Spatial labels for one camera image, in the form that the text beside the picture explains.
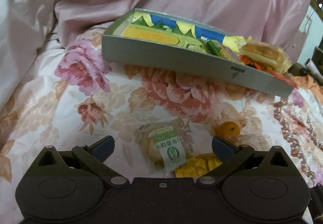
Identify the yellow green snack bar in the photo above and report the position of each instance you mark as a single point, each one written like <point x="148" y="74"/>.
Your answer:
<point x="217" y="49"/>

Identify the red snack packet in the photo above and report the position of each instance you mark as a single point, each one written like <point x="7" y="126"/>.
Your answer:
<point x="266" y="68"/>

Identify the blue yellow paper liner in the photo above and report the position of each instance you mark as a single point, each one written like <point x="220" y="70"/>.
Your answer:
<point x="161" y="29"/>

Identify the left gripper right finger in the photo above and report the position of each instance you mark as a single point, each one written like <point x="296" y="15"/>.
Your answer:
<point x="232" y="157"/>

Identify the floral bed sheet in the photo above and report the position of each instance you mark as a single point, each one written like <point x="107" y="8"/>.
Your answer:
<point x="91" y="98"/>

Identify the dark wooden furniture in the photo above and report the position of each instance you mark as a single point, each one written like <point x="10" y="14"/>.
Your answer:
<point x="317" y="58"/>

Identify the pale pink quilt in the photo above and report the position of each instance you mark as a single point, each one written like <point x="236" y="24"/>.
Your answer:
<point x="30" y="49"/>

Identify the green label bun packet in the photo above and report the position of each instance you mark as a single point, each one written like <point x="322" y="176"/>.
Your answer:
<point x="167" y="144"/>

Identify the yellow bread snack packet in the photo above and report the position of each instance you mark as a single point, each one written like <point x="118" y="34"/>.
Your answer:
<point x="265" y="53"/>

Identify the grey shallow box tray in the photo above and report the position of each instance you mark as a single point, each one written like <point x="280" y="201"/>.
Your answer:
<point x="150" y="54"/>

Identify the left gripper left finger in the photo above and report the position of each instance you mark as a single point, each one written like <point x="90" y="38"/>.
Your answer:
<point x="92" y="160"/>

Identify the orange mandarin fruit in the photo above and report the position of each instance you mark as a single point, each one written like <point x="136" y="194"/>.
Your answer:
<point x="229" y="131"/>

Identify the gold foil snack packet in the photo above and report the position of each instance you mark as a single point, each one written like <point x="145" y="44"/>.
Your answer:
<point x="198" y="166"/>

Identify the orange cloth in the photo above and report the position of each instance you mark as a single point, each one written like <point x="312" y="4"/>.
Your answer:
<point x="307" y="82"/>

